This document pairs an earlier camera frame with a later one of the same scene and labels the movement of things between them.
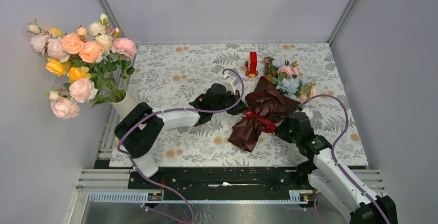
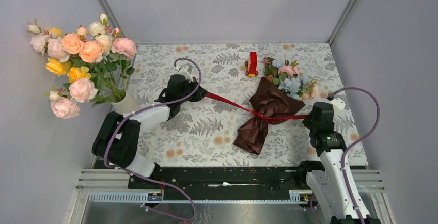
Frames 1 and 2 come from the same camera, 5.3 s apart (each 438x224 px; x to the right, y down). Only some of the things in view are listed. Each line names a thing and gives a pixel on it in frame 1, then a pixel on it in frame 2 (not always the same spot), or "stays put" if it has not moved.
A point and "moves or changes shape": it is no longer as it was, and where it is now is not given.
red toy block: (252, 71) stays put
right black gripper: (281, 130) → (306, 121)
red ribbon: (270, 127) moves or changes shape
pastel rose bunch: (96, 60) stays put
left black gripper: (238, 108) → (199, 94)
